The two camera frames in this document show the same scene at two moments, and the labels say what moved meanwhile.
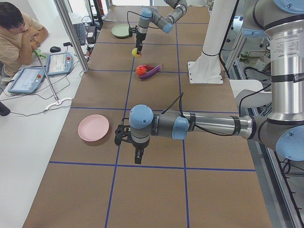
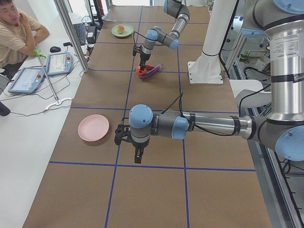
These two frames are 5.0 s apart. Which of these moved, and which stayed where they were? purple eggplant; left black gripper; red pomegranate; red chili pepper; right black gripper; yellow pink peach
Moved: right black gripper; yellow pink peach
Stayed: left black gripper; red chili pepper; purple eggplant; red pomegranate
